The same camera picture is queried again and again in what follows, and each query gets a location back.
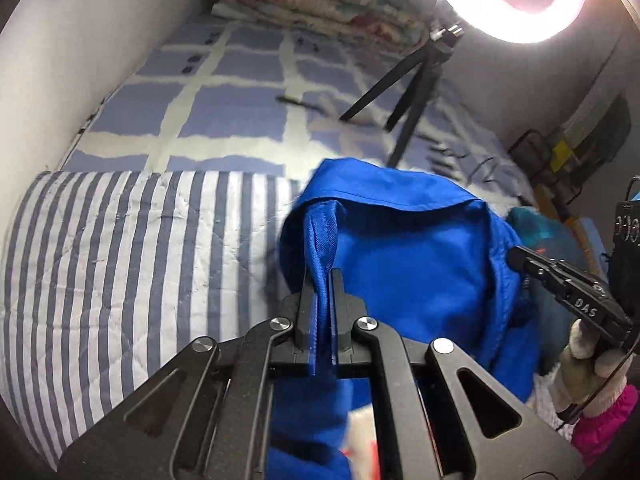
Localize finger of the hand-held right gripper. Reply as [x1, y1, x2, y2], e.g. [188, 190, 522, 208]
[507, 245, 608, 302]

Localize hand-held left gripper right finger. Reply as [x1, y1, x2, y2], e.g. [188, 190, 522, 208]
[327, 269, 586, 480]

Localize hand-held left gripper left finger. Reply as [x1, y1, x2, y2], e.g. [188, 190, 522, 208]
[57, 265, 326, 480]

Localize cream and blue jacket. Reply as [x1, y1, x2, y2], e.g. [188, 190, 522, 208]
[265, 157, 543, 480]

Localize dark hanging clothes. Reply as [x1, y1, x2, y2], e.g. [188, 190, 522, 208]
[595, 105, 631, 161]

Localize black clothes rack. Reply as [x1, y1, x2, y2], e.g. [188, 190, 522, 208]
[507, 90, 631, 196]

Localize person's right hand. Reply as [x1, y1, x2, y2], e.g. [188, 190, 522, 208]
[547, 317, 631, 418]

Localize dark teal jeans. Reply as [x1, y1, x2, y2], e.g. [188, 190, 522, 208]
[505, 205, 611, 376]

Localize striped towel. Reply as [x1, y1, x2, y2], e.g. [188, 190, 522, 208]
[565, 92, 616, 136]

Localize blue white striped bed sheet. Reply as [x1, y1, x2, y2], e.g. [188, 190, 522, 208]
[0, 170, 306, 466]

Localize blue checked bed sheet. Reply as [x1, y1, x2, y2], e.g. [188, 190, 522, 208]
[60, 12, 536, 201]

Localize black tripod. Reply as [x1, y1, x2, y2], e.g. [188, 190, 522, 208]
[339, 22, 463, 168]

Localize white ring light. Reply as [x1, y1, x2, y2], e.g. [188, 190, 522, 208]
[419, 0, 587, 45]

